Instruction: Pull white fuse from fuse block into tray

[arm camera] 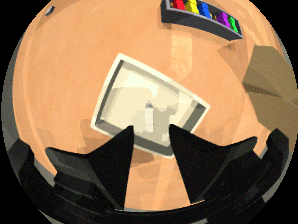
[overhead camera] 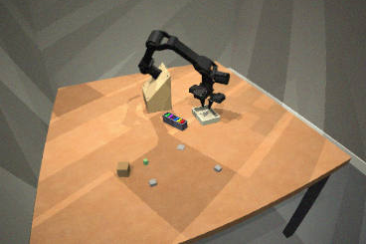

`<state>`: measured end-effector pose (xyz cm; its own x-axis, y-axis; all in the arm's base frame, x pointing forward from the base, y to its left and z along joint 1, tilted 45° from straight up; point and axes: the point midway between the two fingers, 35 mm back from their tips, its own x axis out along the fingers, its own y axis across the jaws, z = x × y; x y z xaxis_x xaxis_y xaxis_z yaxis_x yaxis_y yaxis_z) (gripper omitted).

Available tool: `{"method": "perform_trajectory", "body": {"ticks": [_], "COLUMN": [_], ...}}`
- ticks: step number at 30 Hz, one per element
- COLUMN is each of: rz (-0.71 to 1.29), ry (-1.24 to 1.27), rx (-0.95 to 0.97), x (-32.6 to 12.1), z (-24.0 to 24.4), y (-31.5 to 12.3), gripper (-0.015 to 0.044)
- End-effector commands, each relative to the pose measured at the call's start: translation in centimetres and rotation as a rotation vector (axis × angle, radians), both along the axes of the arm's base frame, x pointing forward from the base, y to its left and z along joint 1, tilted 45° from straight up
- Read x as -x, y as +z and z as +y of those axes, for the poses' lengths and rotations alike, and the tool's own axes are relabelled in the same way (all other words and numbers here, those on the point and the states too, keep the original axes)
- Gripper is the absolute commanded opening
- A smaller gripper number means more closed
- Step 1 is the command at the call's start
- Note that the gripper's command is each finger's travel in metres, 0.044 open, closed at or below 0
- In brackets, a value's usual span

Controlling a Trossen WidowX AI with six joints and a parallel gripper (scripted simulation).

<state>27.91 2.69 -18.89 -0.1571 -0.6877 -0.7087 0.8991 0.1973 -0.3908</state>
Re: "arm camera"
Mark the white fuse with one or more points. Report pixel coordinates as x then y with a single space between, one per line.
149 114

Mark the blue fuse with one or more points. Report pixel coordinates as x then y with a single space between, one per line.
204 10

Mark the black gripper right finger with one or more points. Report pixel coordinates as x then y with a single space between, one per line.
201 162

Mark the dark grey fuse block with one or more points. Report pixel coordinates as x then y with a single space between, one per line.
185 12

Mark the white shallow tray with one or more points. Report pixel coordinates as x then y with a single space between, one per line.
122 101

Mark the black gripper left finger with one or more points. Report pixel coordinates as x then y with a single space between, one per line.
107 166

